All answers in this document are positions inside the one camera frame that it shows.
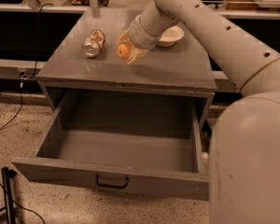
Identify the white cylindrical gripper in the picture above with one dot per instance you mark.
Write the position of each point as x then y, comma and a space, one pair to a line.
142, 35

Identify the orange ball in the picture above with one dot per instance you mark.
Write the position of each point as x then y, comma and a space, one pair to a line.
124, 50

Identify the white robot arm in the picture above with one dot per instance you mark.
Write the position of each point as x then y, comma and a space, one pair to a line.
244, 155

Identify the silver crushed can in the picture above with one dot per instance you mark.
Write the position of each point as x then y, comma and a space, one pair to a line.
94, 43

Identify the grey cabinet counter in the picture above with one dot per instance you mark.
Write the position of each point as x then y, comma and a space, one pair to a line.
182, 69

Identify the grey open top drawer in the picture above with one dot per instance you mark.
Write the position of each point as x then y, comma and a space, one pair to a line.
154, 140

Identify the white paper bowl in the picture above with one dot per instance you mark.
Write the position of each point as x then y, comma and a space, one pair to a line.
170, 36

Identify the black tripod leg left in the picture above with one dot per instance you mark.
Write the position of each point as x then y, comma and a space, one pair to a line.
8, 206

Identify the black drawer handle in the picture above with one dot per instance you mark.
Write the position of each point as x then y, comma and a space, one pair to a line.
111, 183

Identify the grey horizontal rail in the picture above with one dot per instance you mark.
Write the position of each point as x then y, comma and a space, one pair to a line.
18, 69

